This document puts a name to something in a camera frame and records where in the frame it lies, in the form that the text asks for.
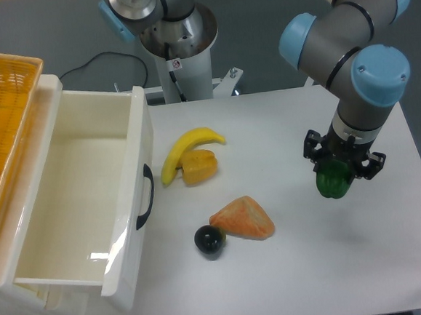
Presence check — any dark round eggplant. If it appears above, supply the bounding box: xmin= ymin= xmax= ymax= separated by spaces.
xmin=194 ymin=225 xmax=227 ymax=255

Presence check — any open white upper drawer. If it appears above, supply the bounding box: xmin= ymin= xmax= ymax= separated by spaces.
xmin=16 ymin=87 xmax=153 ymax=313

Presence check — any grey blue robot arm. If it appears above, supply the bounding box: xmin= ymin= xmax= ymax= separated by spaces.
xmin=99 ymin=0 xmax=410 ymax=189

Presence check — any black cable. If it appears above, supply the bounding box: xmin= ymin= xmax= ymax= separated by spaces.
xmin=56 ymin=48 xmax=151 ymax=95

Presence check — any green bell pepper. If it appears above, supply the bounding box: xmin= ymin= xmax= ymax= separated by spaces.
xmin=314 ymin=159 xmax=353 ymax=199

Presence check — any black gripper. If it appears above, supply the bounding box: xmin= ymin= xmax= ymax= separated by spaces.
xmin=302 ymin=129 xmax=386 ymax=184

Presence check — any black drawer handle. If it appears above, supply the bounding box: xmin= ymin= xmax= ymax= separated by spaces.
xmin=135 ymin=164 xmax=155 ymax=231

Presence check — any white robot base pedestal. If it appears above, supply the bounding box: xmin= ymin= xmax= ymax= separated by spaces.
xmin=139 ymin=3 xmax=244 ymax=104

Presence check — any yellow banana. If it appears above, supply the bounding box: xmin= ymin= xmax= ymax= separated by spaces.
xmin=160 ymin=127 xmax=226 ymax=186

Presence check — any white drawer cabinet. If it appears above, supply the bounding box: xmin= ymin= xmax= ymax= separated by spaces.
xmin=0 ymin=74 xmax=87 ymax=315

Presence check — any yellow woven basket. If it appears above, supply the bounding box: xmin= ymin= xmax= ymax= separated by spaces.
xmin=0 ymin=53 xmax=44 ymax=217

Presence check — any orange yellow bell pepper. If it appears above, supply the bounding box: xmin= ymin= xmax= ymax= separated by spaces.
xmin=179 ymin=149 xmax=218 ymax=186

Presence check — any orange bread wedge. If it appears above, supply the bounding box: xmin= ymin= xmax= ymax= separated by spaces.
xmin=209 ymin=196 xmax=276 ymax=240

